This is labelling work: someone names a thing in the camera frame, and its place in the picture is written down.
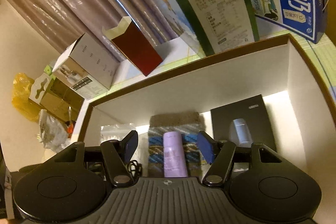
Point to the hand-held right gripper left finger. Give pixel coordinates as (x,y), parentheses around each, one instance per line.
(131,145)

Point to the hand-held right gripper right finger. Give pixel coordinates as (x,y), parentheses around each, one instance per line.
(205,146)

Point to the pale purple tube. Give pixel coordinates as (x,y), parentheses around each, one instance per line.
(174,155)

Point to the striped knitted pouch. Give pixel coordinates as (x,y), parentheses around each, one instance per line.
(173,121)

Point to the black product box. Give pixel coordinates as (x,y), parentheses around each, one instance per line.
(244,113)

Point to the brown cardboard storage box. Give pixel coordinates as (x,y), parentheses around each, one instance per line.
(223,77)

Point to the white plastic bag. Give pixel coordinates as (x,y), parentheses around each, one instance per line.
(52,132)

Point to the white photo-printed box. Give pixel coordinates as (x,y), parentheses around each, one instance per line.
(89,64)

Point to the dark red carton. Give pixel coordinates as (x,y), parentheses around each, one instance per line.
(136,48)

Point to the white cutout cardboard piece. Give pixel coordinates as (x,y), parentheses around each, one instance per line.
(39,87)

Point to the yellow plastic bag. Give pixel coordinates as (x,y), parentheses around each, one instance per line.
(22,98)

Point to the green milk carton box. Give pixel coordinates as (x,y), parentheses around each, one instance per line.
(210,3)

